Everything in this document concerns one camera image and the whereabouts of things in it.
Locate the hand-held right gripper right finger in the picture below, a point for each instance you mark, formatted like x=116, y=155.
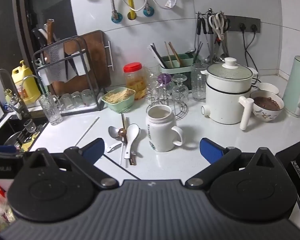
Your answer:
x=210, y=152

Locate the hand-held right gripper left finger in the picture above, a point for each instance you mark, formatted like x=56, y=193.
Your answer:
x=95, y=151

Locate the metal spoon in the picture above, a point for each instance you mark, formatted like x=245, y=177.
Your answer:
x=113, y=131

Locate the black chopstick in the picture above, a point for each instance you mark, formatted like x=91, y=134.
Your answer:
x=120, y=166

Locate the dark wooden spoon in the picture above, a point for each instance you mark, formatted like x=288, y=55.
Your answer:
x=121, y=131

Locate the brown wooden chopstick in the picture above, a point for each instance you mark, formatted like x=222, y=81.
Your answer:
x=123, y=120
x=126, y=122

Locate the white ceramic spoon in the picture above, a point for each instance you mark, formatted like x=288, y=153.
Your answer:
x=133, y=131

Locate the white ceramic mug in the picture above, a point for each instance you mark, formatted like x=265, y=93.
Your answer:
x=162, y=135

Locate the hanging metal utensils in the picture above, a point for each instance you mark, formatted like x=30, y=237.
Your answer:
x=205, y=30

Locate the black sink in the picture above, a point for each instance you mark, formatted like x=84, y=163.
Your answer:
x=5, y=132

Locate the dark metal dish rack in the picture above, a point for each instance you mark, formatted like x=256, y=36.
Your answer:
x=77, y=112

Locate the small stemmed glass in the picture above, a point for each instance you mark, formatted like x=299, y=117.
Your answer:
x=30, y=126

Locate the white electric pot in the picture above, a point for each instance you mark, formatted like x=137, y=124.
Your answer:
x=222, y=105

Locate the green plastic basket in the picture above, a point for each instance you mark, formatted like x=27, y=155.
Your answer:
x=120, y=106

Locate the upturned drinking glass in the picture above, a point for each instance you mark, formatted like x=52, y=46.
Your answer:
x=65, y=100
x=76, y=98
x=87, y=97

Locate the enoki mushrooms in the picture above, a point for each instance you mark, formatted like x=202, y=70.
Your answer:
x=117, y=96

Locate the metal faucet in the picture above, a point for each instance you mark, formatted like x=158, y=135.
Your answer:
x=22, y=108

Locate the textured glass mug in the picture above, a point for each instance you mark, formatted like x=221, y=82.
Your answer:
x=50, y=110

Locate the floral ceramic bowl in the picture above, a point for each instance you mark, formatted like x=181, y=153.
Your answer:
x=265, y=113

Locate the tall ribbed glass mug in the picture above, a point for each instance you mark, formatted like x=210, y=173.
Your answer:
x=199, y=85

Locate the red-lidded plastic jar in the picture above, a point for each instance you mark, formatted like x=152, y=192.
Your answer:
x=135, y=82

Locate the black stove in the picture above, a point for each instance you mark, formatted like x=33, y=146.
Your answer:
x=290, y=165

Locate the white bowl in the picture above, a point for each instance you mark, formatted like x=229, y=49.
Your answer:
x=267, y=87

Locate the yellow detergent bottle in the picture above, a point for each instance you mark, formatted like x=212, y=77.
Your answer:
x=23, y=80

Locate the clear glass pitcher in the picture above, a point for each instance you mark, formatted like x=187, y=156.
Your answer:
x=152, y=85

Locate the green utensil holder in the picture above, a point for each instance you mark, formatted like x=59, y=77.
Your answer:
x=180, y=70

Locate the wooden cutting board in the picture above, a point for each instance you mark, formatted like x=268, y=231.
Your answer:
x=95, y=62

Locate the white knife holder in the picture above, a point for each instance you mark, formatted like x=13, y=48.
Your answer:
x=43, y=76

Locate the grey mesh cloth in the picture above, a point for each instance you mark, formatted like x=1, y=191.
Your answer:
x=53, y=60

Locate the metal ladle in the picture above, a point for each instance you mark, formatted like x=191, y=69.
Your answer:
x=190, y=52

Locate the black chopsticks pair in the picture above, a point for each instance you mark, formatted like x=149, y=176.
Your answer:
x=198, y=48

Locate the wooden chopsticks bundle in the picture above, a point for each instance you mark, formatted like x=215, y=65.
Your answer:
x=175, y=53

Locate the green electric kettle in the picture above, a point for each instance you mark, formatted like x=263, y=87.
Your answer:
x=295, y=87

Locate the white kitchen scissors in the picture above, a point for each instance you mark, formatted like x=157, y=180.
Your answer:
x=216, y=25

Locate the dark window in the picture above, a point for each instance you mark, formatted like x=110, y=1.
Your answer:
x=52, y=5

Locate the blue wall fitting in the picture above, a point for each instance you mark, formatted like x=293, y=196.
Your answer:
x=116, y=17
x=148, y=11

